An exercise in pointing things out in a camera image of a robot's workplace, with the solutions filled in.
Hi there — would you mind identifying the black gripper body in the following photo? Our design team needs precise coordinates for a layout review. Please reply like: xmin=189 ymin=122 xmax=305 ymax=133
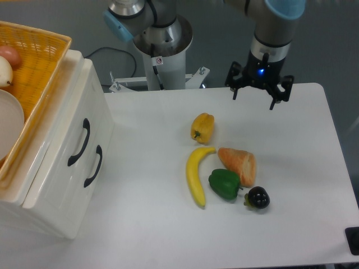
xmin=243 ymin=51 xmax=283 ymax=90

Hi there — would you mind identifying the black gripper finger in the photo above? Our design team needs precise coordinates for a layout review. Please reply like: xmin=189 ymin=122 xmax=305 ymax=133
xmin=265 ymin=75 xmax=294 ymax=110
xmin=225 ymin=61 xmax=244 ymax=100

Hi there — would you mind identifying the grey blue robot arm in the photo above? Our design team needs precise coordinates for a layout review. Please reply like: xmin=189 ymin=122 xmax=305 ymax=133
xmin=103 ymin=1 xmax=306 ymax=104

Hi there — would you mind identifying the white drawer cabinet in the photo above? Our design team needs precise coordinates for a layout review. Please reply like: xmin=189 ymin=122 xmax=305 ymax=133
xmin=0 ymin=49 xmax=85 ymax=239

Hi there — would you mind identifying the yellow bell pepper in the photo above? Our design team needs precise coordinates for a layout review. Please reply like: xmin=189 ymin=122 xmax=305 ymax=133
xmin=190 ymin=113 xmax=215 ymax=144

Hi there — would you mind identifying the croissant bread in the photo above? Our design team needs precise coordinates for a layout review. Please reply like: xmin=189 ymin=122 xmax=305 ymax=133
xmin=218 ymin=147 xmax=257 ymax=188

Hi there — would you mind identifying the yellow banana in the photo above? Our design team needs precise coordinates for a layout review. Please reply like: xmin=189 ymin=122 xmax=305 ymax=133
xmin=186 ymin=147 xmax=216 ymax=208

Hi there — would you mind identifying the green bell pepper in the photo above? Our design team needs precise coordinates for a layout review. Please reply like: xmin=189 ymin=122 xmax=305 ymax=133
xmin=208 ymin=169 xmax=242 ymax=201

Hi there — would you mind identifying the dark purple eggplant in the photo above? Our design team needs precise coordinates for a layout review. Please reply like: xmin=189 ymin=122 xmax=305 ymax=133
xmin=243 ymin=186 xmax=270 ymax=210

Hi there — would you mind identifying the black table corner device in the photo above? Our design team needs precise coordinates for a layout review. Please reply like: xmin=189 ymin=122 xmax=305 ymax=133
xmin=344 ymin=226 xmax=359 ymax=256

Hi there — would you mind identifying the yellow woven basket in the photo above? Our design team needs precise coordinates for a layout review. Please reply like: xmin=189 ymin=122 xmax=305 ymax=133
xmin=1 ymin=21 xmax=72 ymax=191

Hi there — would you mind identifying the red apple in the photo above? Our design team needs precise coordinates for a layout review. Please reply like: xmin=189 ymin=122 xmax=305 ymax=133
xmin=0 ymin=45 xmax=22 ymax=68

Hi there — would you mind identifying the white plate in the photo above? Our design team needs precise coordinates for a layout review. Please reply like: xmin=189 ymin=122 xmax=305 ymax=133
xmin=0 ymin=90 xmax=25 ymax=160

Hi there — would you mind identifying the white pear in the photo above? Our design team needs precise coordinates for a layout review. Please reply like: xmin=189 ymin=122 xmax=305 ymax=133
xmin=0 ymin=56 xmax=13 ymax=87

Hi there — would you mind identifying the black floor cable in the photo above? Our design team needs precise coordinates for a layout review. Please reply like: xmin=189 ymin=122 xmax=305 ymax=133
xmin=83 ymin=47 xmax=137 ymax=86

